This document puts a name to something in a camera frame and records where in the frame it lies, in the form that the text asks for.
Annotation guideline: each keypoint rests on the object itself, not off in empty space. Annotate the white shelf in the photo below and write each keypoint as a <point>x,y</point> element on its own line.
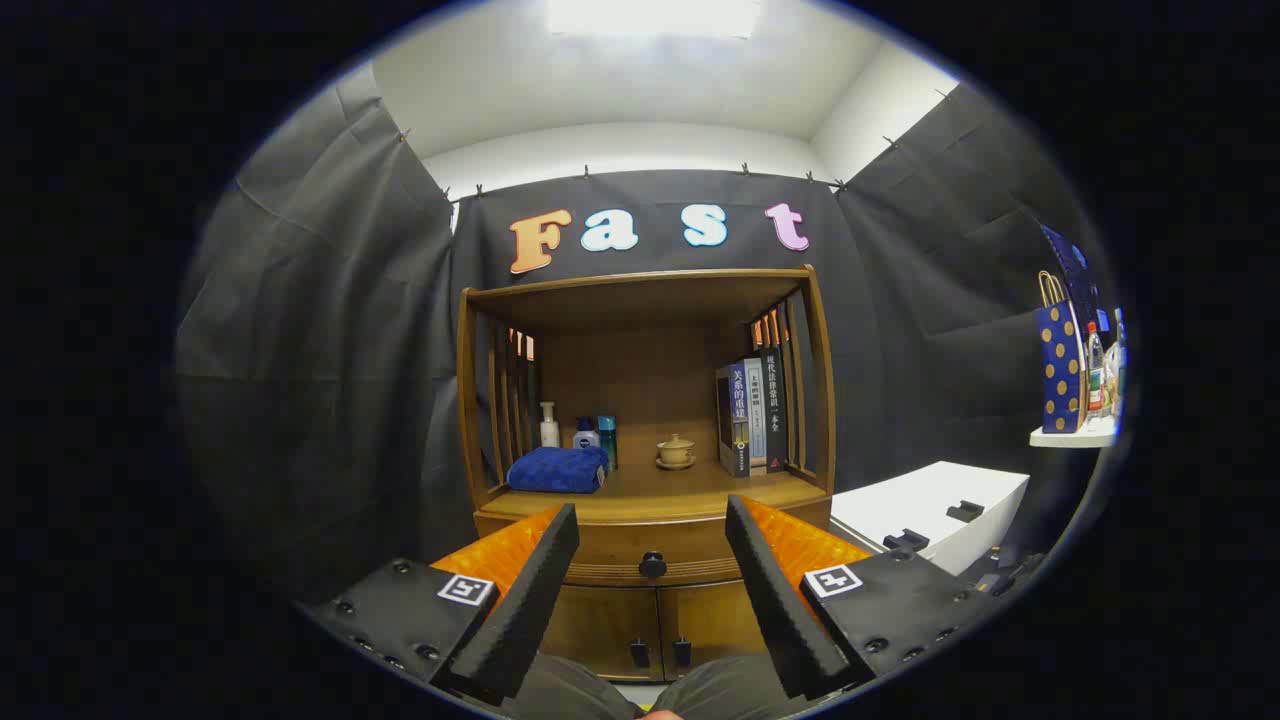
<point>1070,438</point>

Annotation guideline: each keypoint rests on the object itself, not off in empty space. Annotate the person's leg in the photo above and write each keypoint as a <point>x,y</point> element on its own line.
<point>720,690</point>
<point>575,695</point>

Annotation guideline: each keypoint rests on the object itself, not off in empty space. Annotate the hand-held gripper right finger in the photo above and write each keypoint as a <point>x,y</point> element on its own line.
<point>780,600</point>

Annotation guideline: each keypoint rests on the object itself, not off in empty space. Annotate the wooden cabinet door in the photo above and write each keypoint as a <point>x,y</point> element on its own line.
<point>715,625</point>
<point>600,630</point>

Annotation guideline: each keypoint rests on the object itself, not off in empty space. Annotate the dark blue paper bag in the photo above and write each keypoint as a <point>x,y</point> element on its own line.
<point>1075,270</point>

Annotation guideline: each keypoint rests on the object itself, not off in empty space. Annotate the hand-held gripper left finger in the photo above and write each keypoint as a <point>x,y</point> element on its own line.
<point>530,600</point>

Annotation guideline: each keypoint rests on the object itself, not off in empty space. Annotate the wooden countertop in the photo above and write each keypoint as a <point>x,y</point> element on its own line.
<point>680,490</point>

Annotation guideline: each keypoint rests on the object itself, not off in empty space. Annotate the folded blue towel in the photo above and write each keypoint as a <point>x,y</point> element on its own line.
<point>555,470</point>

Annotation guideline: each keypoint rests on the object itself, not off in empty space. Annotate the white pump bottle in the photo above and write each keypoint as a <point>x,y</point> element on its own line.
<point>549,430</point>

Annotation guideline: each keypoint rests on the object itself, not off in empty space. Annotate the person's right leg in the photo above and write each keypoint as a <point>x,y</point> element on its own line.
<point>720,690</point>

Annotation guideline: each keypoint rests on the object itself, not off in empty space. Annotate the blue gold-dotted gift bag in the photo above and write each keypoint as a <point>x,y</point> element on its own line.
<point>1060,370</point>

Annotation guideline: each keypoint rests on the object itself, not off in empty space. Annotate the book with blue spine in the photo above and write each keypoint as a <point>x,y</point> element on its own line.
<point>737,420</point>

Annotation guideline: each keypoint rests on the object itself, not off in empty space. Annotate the wooden cabinet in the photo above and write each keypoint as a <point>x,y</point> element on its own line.
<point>640,380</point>

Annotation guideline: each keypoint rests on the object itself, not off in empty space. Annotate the clear bottle with red label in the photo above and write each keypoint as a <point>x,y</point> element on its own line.
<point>1096,375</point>

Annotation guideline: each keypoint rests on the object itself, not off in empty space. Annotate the book with black spine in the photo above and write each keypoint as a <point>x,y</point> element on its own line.
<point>775,410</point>

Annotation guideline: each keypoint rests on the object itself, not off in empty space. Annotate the person's left leg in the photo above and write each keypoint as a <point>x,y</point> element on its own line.
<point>575,695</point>

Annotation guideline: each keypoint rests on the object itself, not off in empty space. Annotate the teal blue bottle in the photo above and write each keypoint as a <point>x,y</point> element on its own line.
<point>608,440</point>

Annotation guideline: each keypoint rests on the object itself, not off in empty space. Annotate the ceiling light panel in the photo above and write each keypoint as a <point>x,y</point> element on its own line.
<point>650,15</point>

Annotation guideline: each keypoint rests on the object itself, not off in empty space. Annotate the wooden drawer with black knob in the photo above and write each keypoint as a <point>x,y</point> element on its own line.
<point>620,548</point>

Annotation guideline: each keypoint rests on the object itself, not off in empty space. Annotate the white bottle with blue cap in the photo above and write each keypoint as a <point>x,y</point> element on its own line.
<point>586,438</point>

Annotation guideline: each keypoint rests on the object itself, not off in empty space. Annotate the beige lidded tea cup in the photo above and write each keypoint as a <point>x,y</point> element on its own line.
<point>676,452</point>

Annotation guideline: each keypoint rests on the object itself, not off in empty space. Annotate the book with pale spine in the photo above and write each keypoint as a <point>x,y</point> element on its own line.
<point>757,415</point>

